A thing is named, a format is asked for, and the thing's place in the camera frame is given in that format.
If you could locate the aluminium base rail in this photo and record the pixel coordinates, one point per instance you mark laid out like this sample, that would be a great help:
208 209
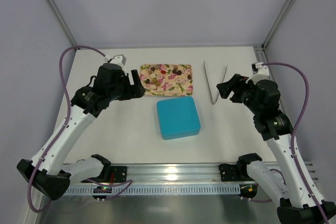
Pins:
184 180

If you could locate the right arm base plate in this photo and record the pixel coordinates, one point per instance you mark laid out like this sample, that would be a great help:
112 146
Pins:
233 173

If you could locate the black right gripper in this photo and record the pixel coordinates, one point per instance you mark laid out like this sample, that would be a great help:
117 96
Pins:
234 88

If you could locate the metal tongs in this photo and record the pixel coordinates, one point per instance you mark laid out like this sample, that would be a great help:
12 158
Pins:
211 84

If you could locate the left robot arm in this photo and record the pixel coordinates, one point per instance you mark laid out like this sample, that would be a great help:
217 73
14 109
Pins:
46 170

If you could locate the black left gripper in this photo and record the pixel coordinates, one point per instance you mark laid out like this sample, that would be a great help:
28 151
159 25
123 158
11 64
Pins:
130 87

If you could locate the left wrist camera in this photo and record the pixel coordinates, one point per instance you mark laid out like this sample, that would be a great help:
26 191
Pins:
119 60

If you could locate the floral rectangular tray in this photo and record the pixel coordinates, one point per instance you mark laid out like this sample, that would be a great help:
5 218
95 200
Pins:
167 80

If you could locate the teal box lid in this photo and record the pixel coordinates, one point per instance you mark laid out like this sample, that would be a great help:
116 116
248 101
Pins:
178 118

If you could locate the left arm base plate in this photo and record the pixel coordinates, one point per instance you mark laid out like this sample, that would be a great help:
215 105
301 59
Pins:
118 174

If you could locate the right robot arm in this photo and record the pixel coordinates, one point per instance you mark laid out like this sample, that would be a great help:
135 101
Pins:
297 198

